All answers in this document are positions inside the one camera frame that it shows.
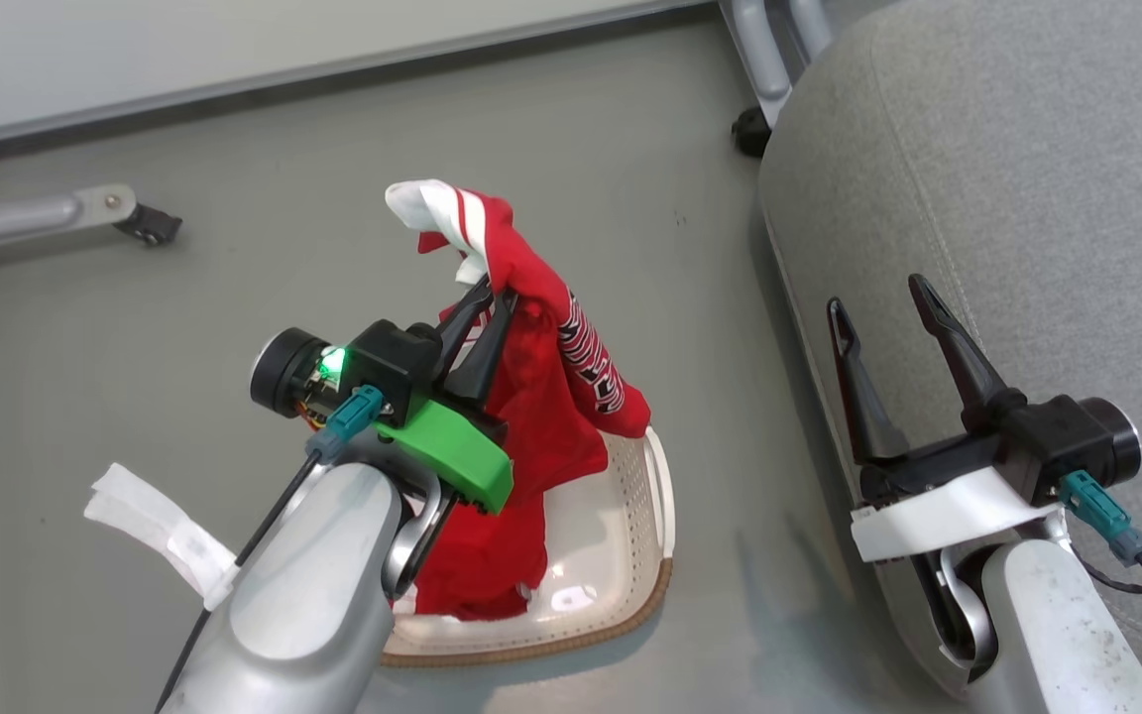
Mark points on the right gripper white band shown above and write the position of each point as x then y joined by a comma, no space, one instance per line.
938,511

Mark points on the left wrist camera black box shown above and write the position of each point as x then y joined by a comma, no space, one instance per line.
388,362

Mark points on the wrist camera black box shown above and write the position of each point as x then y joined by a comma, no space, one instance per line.
388,362
1067,441

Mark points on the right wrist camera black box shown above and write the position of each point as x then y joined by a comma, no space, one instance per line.
1067,441

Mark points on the white tape strip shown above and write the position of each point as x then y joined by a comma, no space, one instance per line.
160,526

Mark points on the red shorts white trim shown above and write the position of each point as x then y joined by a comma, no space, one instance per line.
492,555

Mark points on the long grey metal chair leg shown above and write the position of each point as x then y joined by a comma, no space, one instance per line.
26,213

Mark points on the round black caster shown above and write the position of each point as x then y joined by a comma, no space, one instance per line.
751,134

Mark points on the flat black caster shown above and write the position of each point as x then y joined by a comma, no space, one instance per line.
150,225

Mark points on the forked grey metal chair leg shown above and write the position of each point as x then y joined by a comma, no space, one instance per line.
759,50

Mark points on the cream laundry basket brown rim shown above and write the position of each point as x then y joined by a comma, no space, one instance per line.
601,555

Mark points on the grey fabric seat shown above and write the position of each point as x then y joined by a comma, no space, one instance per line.
1027,178

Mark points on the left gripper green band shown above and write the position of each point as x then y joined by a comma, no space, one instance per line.
462,451

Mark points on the red jersey with lettering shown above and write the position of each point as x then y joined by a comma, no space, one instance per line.
531,268

